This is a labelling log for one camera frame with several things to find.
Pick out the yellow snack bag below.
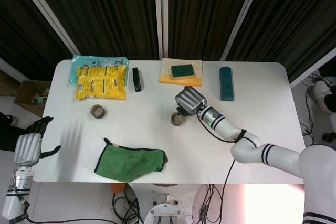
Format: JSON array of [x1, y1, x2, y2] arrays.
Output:
[[75, 76, 127, 101], [75, 63, 128, 83]]

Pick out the person leg black trousers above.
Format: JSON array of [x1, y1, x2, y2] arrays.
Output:
[[0, 112, 28, 153]]

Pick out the green microfiber cloth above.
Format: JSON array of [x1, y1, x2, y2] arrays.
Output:
[[93, 137, 169, 183]]

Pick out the cardboard box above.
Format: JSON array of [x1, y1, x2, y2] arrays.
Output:
[[13, 79, 52, 118]]

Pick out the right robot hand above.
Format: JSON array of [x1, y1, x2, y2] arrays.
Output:
[[175, 85, 208, 118]]

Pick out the white partition frame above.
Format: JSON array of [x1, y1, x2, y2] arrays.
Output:
[[0, 58, 23, 83], [219, 0, 266, 61], [153, 0, 169, 61], [289, 50, 336, 88], [10, 0, 81, 55]]

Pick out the green yellow sponge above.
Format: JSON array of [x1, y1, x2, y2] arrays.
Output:
[[170, 63, 197, 80]]

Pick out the dark partition panel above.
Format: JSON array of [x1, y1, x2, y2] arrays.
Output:
[[0, 0, 76, 80], [167, 0, 260, 61], [27, 0, 161, 61], [227, 0, 336, 82]]

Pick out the teal block with holes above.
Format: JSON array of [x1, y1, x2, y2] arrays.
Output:
[[218, 66, 236, 102]]

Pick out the white shoe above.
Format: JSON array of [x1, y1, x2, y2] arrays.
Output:
[[313, 80, 336, 114]]

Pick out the light blue plastic bag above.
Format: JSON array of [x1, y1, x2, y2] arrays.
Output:
[[68, 55, 130, 86]]

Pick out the folded yellow cloth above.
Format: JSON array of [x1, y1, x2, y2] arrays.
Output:
[[159, 58, 203, 88]]

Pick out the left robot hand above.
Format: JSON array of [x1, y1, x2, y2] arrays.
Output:
[[13, 116, 61, 167]]

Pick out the black stapler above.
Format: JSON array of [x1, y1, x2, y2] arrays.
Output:
[[132, 67, 143, 93]]

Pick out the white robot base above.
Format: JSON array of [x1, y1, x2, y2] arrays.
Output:
[[127, 183, 213, 224]]

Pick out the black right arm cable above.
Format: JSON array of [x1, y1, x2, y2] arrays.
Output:
[[195, 108, 247, 224]]

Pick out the black floor cable bundle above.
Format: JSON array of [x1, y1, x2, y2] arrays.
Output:
[[198, 184, 224, 224], [112, 183, 144, 224]]

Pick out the orange object under table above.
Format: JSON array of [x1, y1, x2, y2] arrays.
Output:
[[111, 183, 126, 195]]

